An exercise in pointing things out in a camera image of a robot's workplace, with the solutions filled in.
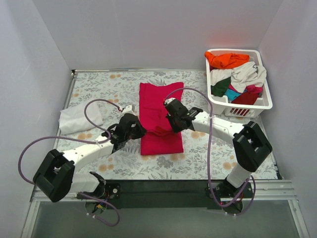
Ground magenta t shirt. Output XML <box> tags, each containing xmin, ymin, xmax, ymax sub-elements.
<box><xmin>139</xmin><ymin>82</ymin><xmax>184</xmax><ymax>156</ymax></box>

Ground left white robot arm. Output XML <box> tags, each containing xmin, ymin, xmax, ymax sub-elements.
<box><xmin>33</xmin><ymin>113</ymin><xmax>147</xmax><ymax>202</ymax></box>

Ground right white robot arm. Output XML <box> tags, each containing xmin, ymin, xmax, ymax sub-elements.
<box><xmin>163</xmin><ymin>98</ymin><xmax>272</xmax><ymax>197</ymax></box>

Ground dark green t shirt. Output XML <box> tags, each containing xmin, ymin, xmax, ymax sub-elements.
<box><xmin>211</xmin><ymin>77</ymin><xmax>231</xmax><ymax>97</ymax></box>

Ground teal t shirt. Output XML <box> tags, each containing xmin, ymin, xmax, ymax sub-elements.
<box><xmin>224</xmin><ymin>89</ymin><xmax>241</xmax><ymax>101</ymax></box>

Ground folded white t shirt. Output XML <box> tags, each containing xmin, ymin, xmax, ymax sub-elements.
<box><xmin>58</xmin><ymin>100</ymin><xmax>103</xmax><ymax>135</ymax></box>

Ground dark red t shirt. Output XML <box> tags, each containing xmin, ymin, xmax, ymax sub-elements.
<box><xmin>231</xmin><ymin>92</ymin><xmax>259</xmax><ymax>105</ymax></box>

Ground orange t shirt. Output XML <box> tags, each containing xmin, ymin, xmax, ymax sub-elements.
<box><xmin>205</xmin><ymin>51</ymin><xmax>250</xmax><ymax>69</ymax></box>

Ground pink garment in basket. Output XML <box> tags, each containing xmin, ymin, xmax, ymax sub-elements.
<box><xmin>246</xmin><ymin>85</ymin><xmax>263</xmax><ymax>94</ymax></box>

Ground white grey t shirt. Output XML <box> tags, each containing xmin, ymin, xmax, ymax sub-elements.
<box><xmin>210</xmin><ymin>61</ymin><xmax>266</xmax><ymax>93</ymax></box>

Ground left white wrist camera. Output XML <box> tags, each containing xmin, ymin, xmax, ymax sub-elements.
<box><xmin>119</xmin><ymin>105</ymin><xmax>135</xmax><ymax>115</ymax></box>

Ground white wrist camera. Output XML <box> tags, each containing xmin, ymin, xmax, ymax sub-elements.
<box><xmin>119</xmin><ymin>105</ymin><xmax>135</xmax><ymax>115</ymax></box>
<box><xmin>163</xmin><ymin>98</ymin><xmax>175</xmax><ymax>106</ymax></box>

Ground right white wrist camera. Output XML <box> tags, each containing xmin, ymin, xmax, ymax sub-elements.
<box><xmin>163</xmin><ymin>98</ymin><xmax>175</xmax><ymax>106</ymax></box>

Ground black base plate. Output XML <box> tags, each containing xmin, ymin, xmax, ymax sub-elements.
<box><xmin>76</xmin><ymin>178</ymin><xmax>256</xmax><ymax>211</ymax></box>

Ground aluminium frame rail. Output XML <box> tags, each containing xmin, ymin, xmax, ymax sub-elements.
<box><xmin>22</xmin><ymin>180</ymin><xmax>310</xmax><ymax>238</ymax></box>

